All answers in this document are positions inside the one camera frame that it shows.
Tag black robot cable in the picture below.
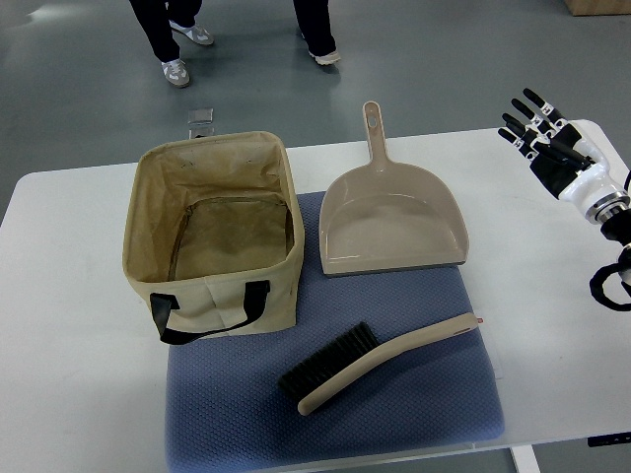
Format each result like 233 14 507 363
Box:
589 242 631 313

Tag person in white sneakers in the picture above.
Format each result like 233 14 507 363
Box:
130 0 214 88

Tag white table leg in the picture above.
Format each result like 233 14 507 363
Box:
510 444 541 473

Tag beige fabric bag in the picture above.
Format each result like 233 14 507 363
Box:
122 131 305 345

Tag metal floor outlet plate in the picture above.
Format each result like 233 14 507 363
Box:
187 107 215 139

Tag beige brush black bristles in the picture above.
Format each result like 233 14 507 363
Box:
277 312 479 416

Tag beige plastic dustpan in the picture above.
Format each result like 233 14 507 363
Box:
318 101 469 276

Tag black table control panel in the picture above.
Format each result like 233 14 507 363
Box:
587 433 631 447

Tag blue textured mat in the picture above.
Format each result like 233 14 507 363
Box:
166 193 504 472

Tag person in beige shoes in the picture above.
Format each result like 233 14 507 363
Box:
293 0 341 66

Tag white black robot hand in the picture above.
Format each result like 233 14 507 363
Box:
498 88 630 225

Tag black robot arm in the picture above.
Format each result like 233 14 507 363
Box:
600 209 631 246

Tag cardboard box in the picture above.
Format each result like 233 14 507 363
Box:
564 0 631 17

